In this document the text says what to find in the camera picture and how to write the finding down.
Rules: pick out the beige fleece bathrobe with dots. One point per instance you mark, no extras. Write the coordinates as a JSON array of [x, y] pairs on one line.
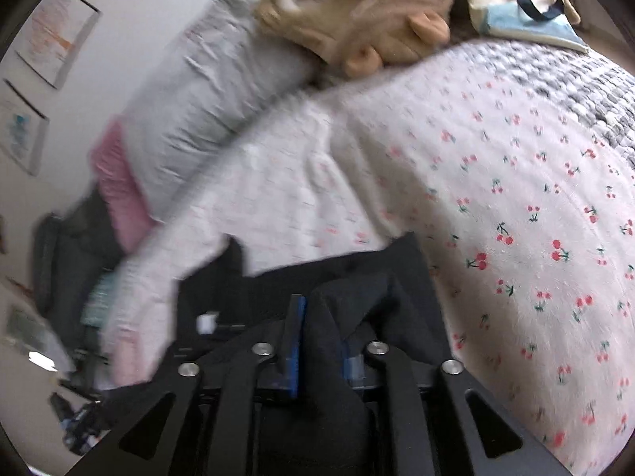
[[347, 5]]

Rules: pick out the dark grey cushion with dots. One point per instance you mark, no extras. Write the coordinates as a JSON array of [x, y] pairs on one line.
[[64, 258]]

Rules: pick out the pink floral blanket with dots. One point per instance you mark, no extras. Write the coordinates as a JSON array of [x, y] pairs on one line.
[[129, 332]]

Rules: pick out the framed orange wall picture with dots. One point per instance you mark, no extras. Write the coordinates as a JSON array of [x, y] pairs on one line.
[[57, 34]]

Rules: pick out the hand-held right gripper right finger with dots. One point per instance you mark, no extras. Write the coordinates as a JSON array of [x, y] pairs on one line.
[[354, 367]]

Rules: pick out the pink velvet pillow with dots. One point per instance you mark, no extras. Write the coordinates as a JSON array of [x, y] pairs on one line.
[[119, 183]]

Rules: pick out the black coat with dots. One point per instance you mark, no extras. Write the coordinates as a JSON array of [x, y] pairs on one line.
[[357, 297]]

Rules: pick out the framed blue wall picture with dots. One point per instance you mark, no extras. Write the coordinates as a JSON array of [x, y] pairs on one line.
[[20, 129]]

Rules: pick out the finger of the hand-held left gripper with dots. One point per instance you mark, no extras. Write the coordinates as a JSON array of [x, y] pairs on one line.
[[82, 431]]

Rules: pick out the cherry print duvet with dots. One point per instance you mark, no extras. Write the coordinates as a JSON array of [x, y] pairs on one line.
[[521, 183]]

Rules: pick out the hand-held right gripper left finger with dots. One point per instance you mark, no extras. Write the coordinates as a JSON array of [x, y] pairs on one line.
[[297, 347]]

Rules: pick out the grey pillow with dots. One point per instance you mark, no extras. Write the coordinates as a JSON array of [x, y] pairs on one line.
[[208, 84]]

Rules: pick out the teal patterned cushion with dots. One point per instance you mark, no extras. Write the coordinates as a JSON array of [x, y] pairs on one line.
[[99, 302]]

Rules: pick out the cream tote bag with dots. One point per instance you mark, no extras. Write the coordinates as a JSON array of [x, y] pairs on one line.
[[496, 0]]

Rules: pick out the grey knitted blanket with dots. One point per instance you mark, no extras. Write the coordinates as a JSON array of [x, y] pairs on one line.
[[595, 89]]

